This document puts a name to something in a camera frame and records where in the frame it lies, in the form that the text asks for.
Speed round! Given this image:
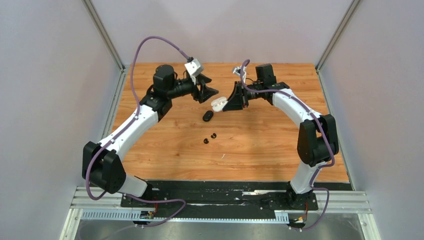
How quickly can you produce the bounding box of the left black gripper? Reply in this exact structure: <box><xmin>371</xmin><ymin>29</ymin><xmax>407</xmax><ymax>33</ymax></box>
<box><xmin>167</xmin><ymin>73</ymin><xmax>219</xmax><ymax>104</ymax></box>

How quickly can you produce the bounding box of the purple cable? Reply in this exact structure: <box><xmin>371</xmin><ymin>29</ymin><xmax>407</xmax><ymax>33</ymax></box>
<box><xmin>239</xmin><ymin>59</ymin><xmax>335</xmax><ymax>232</ymax></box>
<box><xmin>85</xmin><ymin>36</ymin><xmax>193</xmax><ymax>228</ymax></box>

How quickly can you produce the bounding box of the left aluminium frame post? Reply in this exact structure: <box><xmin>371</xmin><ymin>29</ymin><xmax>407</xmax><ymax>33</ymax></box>
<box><xmin>82</xmin><ymin>0</ymin><xmax>126</xmax><ymax>72</ymax></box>

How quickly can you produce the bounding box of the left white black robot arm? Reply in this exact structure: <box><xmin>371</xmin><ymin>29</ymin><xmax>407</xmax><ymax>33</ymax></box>
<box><xmin>82</xmin><ymin>59</ymin><xmax>218</xmax><ymax>207</ymax></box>

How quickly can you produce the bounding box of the aluminium frame post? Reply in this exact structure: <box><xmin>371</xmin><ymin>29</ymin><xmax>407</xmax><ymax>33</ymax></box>
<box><xmin>82</xmin><ymin>0</ymin><xmax>126</xmax><ymax>72</ymax></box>
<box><xmin>315</xmin><ymin>0</ymin><xmax>362</xmax><ymax>73</ymax></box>

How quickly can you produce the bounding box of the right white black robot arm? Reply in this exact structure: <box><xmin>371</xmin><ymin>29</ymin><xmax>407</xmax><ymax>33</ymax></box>
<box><xmin>219</xmin><ymin>63</ymin><xmax>339</xmax><ymax>209</ymax></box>

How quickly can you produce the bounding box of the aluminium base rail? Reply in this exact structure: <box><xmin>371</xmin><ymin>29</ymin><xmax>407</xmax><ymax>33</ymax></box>
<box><xmin>70</xmin><ymin>187</ymin><xmax>372</xmax><ymax>214</ymax></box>

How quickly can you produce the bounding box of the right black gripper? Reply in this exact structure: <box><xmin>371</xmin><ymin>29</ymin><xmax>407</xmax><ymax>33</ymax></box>
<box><xmin>223</xmin><ymin>80</ymin><xmax>264</xmax><ymax>111</ymax></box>

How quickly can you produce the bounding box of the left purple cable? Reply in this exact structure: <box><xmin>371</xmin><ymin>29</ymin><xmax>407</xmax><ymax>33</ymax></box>
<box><xmin>85</xmin><ymin>36</ymin><xmax>193</xmax><ymax>228</ymax></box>

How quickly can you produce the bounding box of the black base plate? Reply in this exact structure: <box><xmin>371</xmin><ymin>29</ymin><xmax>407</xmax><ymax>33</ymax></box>
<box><xmin>88</xmin><ymin>179</ymin><xmax>354</xmax><ymax>220</ymax></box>

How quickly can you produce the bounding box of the black earbud charging case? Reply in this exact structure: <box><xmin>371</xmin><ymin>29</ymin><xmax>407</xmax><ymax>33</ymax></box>
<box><xmin>202</xmin><ymin>110</ymin><xmax>214</xmax><ymax>122</ymax></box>

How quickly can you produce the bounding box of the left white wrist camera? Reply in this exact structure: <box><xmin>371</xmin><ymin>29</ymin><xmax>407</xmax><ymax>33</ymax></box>
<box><xmin>184</xmin><ymin>58</ymin><xmax>204</xmax><ymax>85</ymax></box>

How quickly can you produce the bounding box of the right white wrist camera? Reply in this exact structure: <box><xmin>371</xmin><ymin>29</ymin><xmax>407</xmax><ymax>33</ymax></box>
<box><xmin>232</xmin><ymin>66</ymin><xmax>246</xmax><ymax>83</ymax></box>

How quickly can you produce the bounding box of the white slotted cable duct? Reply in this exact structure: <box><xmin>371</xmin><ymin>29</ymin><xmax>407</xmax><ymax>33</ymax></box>
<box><xmin>80</xmin><ymin>210</ymin><xmax>290</xmax><ymax>224</ymax></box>

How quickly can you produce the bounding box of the white earbud charging case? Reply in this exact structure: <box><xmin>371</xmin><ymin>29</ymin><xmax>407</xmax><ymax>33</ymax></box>
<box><xmin>210</xmin><ymin>96</ymin><xmax>228</xmax><ymax>113</ymax></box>

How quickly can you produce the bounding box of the right aluminium frame post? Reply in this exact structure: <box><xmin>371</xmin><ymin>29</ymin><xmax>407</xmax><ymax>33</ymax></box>
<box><xmin>315</xmin><ymin>0</ymin><xmax>362</xmax><ymax>73</ymax></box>

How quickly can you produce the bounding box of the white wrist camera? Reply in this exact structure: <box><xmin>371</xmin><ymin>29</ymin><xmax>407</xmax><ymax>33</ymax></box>
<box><xmin>232</xmin><ymin>66</ymin><xmax>246</xmax><ymax>83</ymax></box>
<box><xmin>184</xmin><ymin>58</ymin><xmax>204</xmax><ymax>85</ymax></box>

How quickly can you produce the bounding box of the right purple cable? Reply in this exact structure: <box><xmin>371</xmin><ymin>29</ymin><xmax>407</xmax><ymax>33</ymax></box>
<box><xmin>239</xmin><ymin>59</ymin><xmax>335</xmax><ymax>232</ymax></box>

